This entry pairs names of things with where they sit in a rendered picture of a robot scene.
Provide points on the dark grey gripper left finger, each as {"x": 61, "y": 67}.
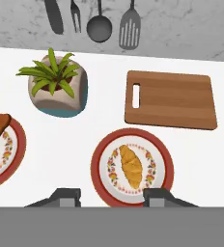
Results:
{"x": 65, "y": 196}

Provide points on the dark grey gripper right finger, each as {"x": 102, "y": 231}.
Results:
{"x": 155, "y": 196}

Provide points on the golden croissant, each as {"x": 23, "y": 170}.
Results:
{"x": 131, "y": 166}

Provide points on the wooden cutting board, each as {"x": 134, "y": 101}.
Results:
{"x": 172, "y": 99}

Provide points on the red rimmed floral plate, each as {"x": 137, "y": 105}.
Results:
{"x": 11, "y": 151}
{"x": 107, "y": 180}

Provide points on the green plant in beige pot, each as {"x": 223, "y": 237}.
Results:
{"x": 57, "y": 87}

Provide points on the dark grey slotted spatula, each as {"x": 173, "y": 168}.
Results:
{"x": 130, "y": 29}

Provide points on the dark grey hanging ladle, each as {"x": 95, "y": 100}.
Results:
{"x": 99, "y": 28}

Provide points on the dark grey hanging fork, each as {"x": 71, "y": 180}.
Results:
{"x": 75, "y": 16}

